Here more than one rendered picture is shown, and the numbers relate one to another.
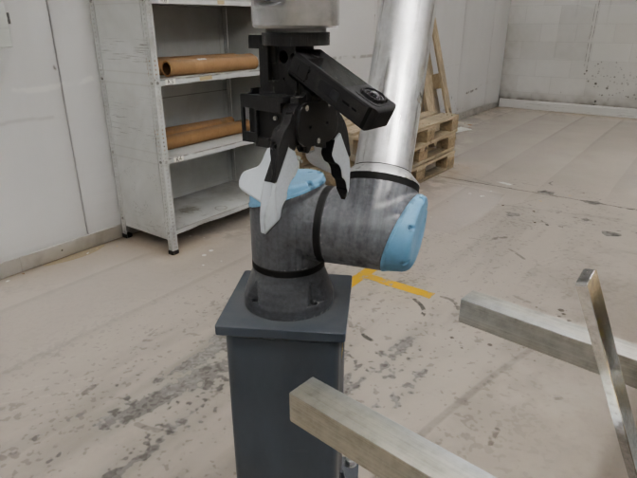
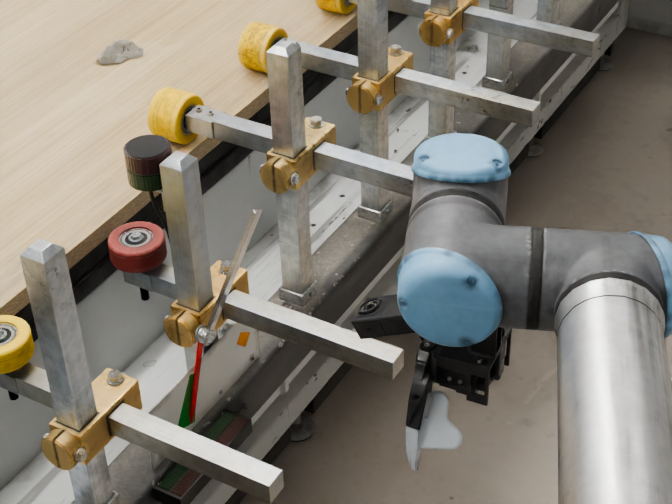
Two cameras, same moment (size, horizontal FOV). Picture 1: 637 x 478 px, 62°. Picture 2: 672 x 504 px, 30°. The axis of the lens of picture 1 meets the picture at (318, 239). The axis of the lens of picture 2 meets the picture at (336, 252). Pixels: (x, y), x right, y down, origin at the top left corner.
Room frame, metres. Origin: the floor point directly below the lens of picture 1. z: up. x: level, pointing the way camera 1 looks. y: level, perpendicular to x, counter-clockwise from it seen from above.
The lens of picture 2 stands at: (1.55, -0.27, 1.94)
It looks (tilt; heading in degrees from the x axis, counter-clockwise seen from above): 37 degrees down; 170
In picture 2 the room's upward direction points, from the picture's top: 2 degrees counter-clockwise
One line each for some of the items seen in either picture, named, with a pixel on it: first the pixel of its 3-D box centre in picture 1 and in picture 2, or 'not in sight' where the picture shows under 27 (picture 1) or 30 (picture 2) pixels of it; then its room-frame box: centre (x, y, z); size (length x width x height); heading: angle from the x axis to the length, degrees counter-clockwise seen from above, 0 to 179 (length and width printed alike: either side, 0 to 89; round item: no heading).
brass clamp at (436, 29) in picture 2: not in sight; (449, 17); (-0.36, 0.28, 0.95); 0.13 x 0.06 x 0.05; 139
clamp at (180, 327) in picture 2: not in sight; (205, 304); (0.20, -0.22, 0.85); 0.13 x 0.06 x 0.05; 139
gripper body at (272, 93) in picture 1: (291, 91); (461, 336); (0.60, 0.03, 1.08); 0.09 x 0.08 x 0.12; 53
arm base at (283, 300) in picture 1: (288, 277); not in sight; (1.01, 0.06, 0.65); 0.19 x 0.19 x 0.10
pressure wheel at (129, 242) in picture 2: not in sight; (140, 266); (0.10, -0.30, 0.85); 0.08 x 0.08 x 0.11
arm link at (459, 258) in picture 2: not in sight; (463, 270); (0.70, 0.00, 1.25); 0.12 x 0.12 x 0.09; 71
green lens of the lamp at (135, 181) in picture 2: not in sight; (150, 171); (0.18, -0.26, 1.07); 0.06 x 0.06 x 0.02
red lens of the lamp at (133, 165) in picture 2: not in sight; (148, 154); (0.18, -0.26, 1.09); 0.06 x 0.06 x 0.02
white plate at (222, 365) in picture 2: not in sight; (206, 384); (0.25, -0.23, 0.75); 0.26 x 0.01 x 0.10; 139
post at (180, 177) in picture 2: not in sight; (196, 305); (0.21, -0.23, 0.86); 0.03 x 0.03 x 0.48; 49
